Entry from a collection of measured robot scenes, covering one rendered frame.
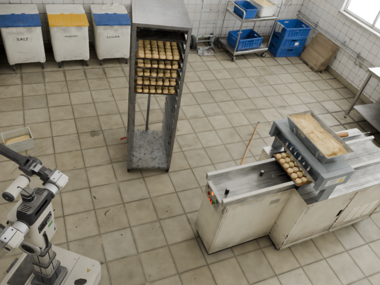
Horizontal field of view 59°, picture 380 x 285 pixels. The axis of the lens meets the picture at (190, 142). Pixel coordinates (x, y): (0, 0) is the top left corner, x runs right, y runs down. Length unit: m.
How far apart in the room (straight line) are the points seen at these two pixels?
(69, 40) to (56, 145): 1.82
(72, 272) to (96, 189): 1.09
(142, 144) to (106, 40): 2.09
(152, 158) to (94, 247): 1.19
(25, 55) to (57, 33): 0.57
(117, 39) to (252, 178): 3.43
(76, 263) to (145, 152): 1.54
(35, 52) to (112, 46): 1.12
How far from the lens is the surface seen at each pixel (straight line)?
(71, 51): 5.56
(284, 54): 7.11
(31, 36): 5.43
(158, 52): 3.12
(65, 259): 3.09
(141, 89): 3.21
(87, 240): 3.45
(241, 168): 2.97
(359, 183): 3.50
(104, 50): 5.63
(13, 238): 2.09
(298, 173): 3.11
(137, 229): 3.50
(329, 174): 2.86
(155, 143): 4.10
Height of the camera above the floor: 2.96
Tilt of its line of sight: 42 degrees down
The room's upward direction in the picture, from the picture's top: 12 degrees clockwise
